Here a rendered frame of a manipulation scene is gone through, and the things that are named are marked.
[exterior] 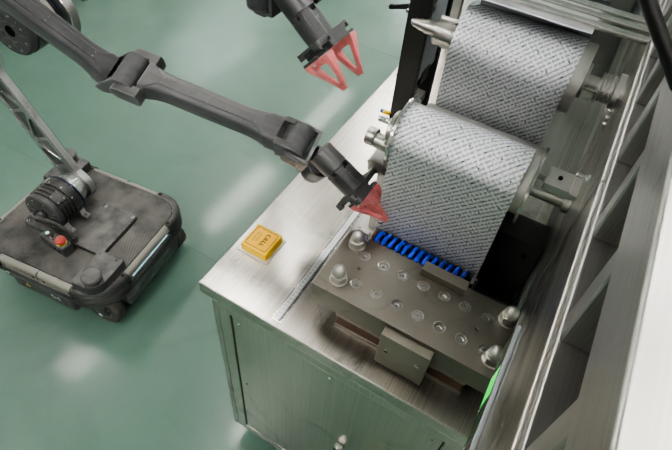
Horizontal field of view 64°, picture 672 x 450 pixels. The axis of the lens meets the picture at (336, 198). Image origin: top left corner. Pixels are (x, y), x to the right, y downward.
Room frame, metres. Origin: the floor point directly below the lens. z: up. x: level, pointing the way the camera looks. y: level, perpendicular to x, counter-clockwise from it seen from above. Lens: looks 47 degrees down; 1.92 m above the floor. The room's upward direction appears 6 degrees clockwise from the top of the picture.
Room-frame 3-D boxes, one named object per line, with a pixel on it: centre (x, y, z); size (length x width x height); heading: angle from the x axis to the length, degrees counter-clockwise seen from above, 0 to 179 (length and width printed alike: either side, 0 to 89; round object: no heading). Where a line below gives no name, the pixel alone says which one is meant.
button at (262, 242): (0.76, 0.16, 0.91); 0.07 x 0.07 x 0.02; 64
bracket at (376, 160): (0.85, -0.10, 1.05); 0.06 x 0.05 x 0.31; 64
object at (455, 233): (0.69, -0.20, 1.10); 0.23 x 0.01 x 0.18; 64
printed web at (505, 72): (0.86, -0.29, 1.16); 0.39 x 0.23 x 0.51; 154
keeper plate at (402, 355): (0.48, -0.16, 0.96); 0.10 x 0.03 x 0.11; 64
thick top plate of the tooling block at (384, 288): (0.57, -0.18, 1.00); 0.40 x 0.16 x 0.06; 64
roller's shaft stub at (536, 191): (0.67, -0.38, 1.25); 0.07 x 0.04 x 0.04; 64
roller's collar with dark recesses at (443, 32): (1.03, -0.21, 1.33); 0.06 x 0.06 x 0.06; 64
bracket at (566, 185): (0.67, -0.39, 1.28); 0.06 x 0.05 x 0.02; 64
